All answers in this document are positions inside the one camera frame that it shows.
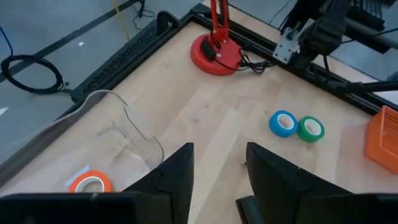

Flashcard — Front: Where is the thin yellow cord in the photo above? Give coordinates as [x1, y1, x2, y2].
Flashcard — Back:
[111, 0, 130, 42]

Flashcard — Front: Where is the coiled black floor cable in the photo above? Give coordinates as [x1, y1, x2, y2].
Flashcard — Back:
[0, 24, 71, 96]

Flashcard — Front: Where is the clear plastic container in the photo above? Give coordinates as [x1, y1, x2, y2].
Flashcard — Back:
[0, 89, 165, 194]

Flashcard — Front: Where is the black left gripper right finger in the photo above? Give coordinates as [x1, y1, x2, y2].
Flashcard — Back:
[245, 142, 354, 224]

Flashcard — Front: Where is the black aluminium table frame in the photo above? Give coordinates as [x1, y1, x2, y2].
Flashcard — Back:
[55, 2, 398, 121]

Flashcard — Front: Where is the blue tape roll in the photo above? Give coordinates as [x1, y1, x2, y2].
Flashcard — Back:
[268, 110, 299, 139]

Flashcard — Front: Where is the black lamp cable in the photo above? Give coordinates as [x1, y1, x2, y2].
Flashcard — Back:
[214, 49, 276, 75]

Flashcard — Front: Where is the black perforated metal bar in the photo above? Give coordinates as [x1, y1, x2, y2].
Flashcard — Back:
[70, 10, 182, 104]

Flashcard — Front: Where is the orange tape roll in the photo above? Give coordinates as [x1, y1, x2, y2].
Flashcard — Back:
[68, 170, 114, 194]

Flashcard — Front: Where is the red desk lamp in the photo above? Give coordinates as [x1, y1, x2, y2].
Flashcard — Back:
[190, 0, 244, 77]

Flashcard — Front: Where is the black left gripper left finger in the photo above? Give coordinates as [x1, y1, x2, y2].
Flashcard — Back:
[123, 142, 195, 224]

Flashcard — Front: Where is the green tape roll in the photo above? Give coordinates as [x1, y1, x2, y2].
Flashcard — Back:
[296, 116, 325, 144]

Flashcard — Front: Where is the thin black floor cable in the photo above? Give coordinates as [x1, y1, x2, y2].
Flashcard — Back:
[131, 0, 156, 30]

